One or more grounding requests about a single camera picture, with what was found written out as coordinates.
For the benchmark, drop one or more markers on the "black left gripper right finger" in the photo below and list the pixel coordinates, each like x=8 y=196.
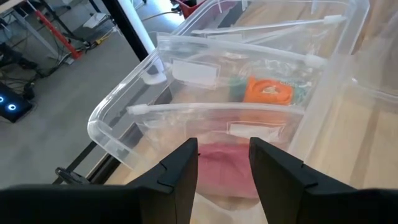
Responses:
x=286 y=193

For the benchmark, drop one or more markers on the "black device blue lights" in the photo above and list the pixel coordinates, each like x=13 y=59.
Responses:
x=15 y=109

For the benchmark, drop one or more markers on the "orange elastic bandage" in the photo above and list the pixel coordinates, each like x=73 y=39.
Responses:
x=267 y=91

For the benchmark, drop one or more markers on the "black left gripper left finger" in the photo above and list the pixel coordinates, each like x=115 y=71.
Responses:
x=174 y=193

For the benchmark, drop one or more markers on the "red metal bar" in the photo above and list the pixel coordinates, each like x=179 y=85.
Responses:
x=56 y=34

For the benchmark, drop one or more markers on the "clear zip bag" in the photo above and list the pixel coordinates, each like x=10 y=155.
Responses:
x=280 y=29
x=199 y=73
x=217 y=124

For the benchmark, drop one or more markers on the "pink bandage roll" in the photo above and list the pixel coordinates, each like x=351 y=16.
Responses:
x=227 y=168

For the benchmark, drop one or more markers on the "white black pole stand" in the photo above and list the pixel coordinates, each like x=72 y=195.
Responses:
x=136 y=28

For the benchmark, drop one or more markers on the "clear plastic storage bin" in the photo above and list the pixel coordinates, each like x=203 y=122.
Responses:
x=329 y=102

